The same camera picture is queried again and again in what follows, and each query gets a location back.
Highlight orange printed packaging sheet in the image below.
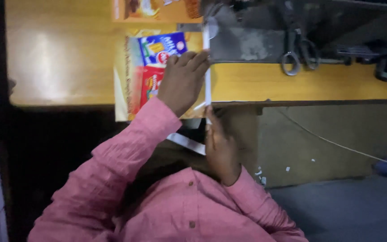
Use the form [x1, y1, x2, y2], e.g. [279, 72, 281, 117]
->
[111, 0, 203, 23]

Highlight thin white cord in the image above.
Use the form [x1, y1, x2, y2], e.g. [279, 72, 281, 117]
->
[274, 108, 387, 169]

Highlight long white paper strip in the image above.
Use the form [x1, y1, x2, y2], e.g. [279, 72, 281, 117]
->
[202, 24, 213, 125]

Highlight person's left hand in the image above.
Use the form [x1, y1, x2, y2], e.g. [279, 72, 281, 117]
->
[157, 49, 211, 118]

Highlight white paper scraps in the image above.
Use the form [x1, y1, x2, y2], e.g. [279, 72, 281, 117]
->
[254, 158, 316, 186]

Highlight person's right hand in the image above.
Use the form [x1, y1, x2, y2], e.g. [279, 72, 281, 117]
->
[204, 106, 242, 187]

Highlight pink shirt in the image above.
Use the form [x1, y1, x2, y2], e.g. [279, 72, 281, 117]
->
[27, 97, 309, 242]

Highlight grey metal machine plate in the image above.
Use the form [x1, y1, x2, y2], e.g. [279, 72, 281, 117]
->
[177, 0, 387, 65]

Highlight metal scissors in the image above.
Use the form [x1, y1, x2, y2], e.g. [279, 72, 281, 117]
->
[280, 28, 320, 77]

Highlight short white paper strip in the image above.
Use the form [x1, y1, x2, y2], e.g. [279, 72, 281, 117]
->
[166, 132, 207, 156]

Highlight colourful printed packaging sheet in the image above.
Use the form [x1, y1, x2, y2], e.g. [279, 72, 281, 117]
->
[114, 30, 211, 122]

